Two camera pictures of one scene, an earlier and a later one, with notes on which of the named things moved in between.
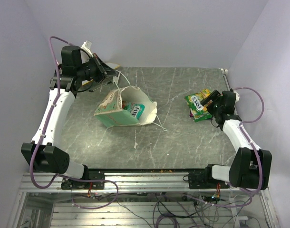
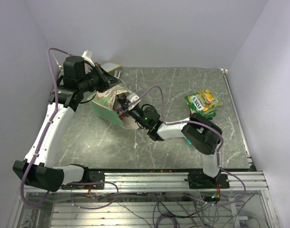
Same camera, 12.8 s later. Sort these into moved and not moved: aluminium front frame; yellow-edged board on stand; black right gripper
Moved: black right gripper
Not moved: aluminium front frame; yellow-edged board on stand
